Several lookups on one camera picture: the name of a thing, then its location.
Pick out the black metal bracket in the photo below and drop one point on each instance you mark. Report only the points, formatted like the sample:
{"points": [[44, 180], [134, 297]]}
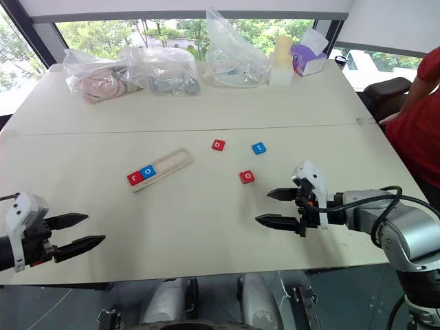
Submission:
{"points": [[307, 306], [110, 319]]}

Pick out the pink cloth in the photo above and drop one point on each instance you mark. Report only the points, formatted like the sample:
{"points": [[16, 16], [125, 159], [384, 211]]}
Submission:
{"points": [[101, 84]]}

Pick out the purple tissue box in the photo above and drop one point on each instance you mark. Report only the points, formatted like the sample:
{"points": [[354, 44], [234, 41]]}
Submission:
{"points": [[307, 62]]}

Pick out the dark window frame post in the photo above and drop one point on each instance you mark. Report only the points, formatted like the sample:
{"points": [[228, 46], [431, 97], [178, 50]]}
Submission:
{"points": [[328, 38], [38, 34]]}

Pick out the grey metal item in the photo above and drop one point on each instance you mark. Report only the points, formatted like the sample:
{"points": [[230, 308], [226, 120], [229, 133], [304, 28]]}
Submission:
{"points": [[172, 85]]}

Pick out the blue letter tile t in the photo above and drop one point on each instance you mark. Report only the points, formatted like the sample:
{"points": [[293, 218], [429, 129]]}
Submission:
{"points": [[259, 148]]}

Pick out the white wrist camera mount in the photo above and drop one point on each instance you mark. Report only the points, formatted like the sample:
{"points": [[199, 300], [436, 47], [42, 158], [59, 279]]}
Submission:
{"points": [[314, 177], [20, 209]]}

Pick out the yellow white bottle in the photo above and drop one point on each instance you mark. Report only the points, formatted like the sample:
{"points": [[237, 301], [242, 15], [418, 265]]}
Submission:
{"points": [[282, 51]]}

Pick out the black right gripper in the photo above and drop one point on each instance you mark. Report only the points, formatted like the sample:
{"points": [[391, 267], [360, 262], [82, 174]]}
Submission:
{"points": [[307, 214]]}

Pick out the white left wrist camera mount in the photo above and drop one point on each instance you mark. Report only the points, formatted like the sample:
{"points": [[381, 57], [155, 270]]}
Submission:
{"points": [[20, 209]]}

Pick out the person's hand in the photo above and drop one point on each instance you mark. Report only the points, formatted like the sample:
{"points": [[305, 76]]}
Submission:
{"points": [[389, 119]]}

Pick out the person in red shirt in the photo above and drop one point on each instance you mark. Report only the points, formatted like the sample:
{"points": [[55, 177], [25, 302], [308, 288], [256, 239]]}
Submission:
{"points": [[419, 137]]}

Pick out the white tubing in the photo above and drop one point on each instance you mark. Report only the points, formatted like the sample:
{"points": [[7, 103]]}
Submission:
{"points": [[220, 80]]}

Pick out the small black cup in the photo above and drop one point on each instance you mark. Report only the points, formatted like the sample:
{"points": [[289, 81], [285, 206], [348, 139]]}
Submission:
{"points": [[341, 60]]}

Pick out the red letter tile b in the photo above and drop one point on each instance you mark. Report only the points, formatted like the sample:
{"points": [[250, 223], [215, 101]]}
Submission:
{"points": [[218, 145]]}

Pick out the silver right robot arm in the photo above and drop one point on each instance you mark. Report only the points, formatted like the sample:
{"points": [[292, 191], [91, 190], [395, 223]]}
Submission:
{"points": [[402, 227]]}

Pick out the clear bag with white tubing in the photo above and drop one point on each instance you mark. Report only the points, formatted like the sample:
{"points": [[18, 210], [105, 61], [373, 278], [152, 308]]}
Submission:
{"points": [[233, 48]]}

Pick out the wooden letter tray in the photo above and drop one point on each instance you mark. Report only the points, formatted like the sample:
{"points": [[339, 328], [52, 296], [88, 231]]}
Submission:
{"points": [[172, 163]]}

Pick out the silver rounded robot leg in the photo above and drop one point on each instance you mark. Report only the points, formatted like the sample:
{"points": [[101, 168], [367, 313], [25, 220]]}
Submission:
{"points": [[258, 302], [165, 302]]}

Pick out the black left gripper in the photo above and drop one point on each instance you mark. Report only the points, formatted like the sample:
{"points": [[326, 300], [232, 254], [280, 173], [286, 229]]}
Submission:
{"points": [[34, 240]]}

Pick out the clear bag with grey item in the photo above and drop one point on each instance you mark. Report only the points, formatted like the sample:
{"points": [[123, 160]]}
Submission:
{"points": [[161, 62]]}

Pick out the black office chair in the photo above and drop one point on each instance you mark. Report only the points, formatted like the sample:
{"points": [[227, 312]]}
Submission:
{"points": [[385, 93]]}

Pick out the person's bare forearm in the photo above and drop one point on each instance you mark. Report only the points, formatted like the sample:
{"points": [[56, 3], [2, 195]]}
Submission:
{"points": [[414, 98]]}

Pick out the blue letter tile o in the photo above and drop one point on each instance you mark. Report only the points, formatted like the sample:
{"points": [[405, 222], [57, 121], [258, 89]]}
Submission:
{"points": [[148, 172]]}

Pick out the red letter tile o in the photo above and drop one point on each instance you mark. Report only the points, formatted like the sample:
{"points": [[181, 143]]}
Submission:
{"points": [[247, 177]]}

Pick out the red letter tile r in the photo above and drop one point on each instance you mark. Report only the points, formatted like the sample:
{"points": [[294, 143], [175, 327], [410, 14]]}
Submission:
{"points": [[134, 178]]}

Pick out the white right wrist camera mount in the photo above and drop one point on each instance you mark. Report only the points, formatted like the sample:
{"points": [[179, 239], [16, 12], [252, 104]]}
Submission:
{"points": [[314, 177]]}

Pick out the clear bag with pink cloth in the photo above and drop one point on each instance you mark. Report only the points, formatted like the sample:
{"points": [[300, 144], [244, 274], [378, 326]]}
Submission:
{"points": [[79, 65]]}

